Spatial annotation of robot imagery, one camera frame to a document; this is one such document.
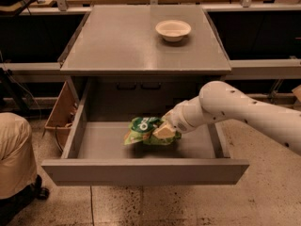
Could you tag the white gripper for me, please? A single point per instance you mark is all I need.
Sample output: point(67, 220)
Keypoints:
point(177, 119)

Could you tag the green rice chip bag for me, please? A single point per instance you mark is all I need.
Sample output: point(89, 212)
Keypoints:
point(141, 130)

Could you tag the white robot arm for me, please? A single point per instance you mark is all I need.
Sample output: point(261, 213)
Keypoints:
point(218, 101)

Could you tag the grey open top drawer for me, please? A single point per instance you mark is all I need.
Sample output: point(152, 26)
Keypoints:
point(95, 153)

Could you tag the grey cabinet with drawers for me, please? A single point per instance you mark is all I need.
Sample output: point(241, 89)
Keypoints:
point(121, 41)

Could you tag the white paper bowl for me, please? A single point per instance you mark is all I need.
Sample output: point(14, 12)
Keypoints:
point(173, 30)

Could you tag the brown cardboard box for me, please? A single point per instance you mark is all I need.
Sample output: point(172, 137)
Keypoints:
point(60, 120)

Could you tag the black shoe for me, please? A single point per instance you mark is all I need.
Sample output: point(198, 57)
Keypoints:
point(40, 192)

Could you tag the black right drawer handle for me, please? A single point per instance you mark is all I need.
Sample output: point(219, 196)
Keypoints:
point(150, 85)

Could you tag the black drawer handle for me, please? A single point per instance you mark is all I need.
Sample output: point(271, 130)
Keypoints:
point(126, 85)
point(150, 85)

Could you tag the black left drawer handle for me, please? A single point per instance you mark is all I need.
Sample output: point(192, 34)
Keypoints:
point(126, 85)

